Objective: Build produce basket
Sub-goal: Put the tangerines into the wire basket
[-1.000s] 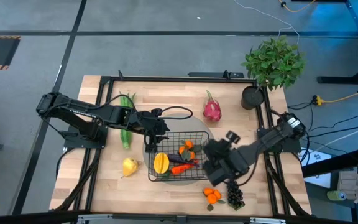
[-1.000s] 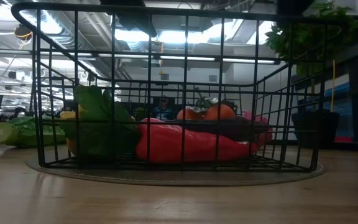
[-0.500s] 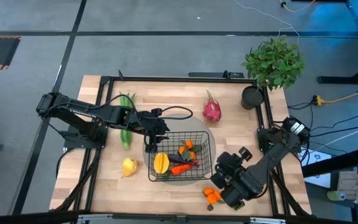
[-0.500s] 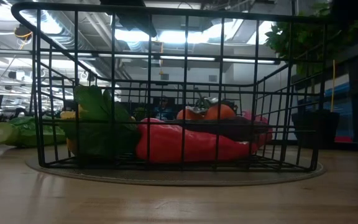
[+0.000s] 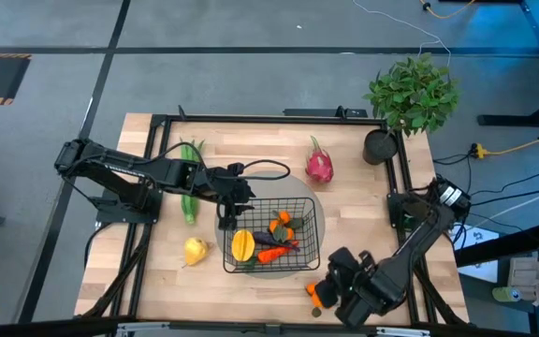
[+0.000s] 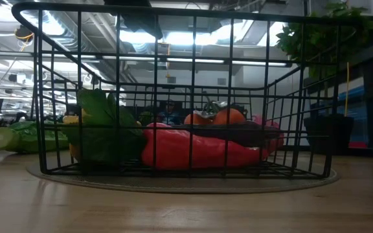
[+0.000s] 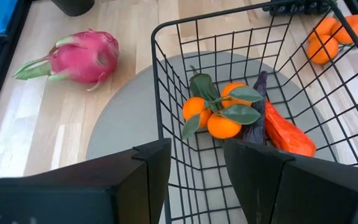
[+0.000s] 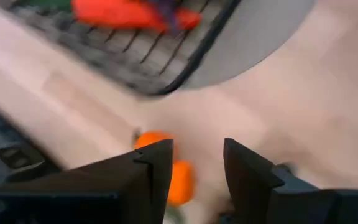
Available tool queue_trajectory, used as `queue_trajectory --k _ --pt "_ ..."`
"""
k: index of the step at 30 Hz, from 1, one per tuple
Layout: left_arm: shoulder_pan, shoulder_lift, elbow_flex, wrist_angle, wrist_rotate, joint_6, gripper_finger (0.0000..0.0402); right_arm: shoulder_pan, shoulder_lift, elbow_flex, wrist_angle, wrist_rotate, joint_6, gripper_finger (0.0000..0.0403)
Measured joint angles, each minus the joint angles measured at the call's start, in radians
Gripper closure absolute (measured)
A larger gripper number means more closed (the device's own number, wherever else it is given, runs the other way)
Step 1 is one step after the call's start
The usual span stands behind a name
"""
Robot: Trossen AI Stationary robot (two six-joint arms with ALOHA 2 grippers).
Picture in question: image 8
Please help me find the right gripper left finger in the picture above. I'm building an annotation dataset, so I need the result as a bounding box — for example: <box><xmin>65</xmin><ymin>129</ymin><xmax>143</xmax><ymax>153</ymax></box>
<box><xmin>0</xmin><ymin>138</ymin><xmax>174</xmax><ymax>224</ymax></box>

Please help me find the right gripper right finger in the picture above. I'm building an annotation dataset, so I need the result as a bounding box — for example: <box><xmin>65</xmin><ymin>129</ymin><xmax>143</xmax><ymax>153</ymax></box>
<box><xmin>223</xmin><ymin>138</ymin><xmax>358</xmax><ymax>224</ymax></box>

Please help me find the orange carrot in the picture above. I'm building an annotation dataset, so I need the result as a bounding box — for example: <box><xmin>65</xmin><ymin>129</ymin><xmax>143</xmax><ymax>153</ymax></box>
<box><xmin>134</xmin><ymin>130</ymin><xmax>176</xmax><ymax>156</ymax></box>

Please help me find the red long pepper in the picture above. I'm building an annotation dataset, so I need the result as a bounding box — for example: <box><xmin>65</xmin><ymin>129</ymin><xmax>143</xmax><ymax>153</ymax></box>
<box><xmin>71</xmin><ymin>0</ymin><xmax>203</xmax><ymax>33</ymax></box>

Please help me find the dark green leaf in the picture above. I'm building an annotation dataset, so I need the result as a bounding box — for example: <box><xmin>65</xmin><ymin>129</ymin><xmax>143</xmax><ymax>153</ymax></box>
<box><xmin>23</xmin><ymin>0</ymin><xmax>73</xmax><ymax>12</ymax></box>

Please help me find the black outlet box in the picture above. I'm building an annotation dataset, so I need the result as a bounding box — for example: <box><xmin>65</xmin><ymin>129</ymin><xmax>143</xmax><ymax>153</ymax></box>
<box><xmin>0</xmin><ymin>136</ymin><xmax>48</xmax><ymax>184</ymax></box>

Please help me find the grey round placemat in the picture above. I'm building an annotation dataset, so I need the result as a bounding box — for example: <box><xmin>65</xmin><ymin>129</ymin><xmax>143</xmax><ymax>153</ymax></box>
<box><xmin>178</xmin><ymin>0</ymin><xmax>318</xmax><ymax>91</ymax></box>

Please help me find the black table edge frame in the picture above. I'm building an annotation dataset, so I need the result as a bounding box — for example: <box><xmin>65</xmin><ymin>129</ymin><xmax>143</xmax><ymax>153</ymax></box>
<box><xmin>0</xmin><ymin>95</ymin><xmax>65</xmax><ymax>187</ymax></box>

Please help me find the black wire basket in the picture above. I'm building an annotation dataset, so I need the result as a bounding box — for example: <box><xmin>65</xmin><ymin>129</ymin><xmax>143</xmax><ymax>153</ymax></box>
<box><xmin>0</xmin><ymin>0</ymin><xmax>242</xmax><ymax>96</ymax></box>

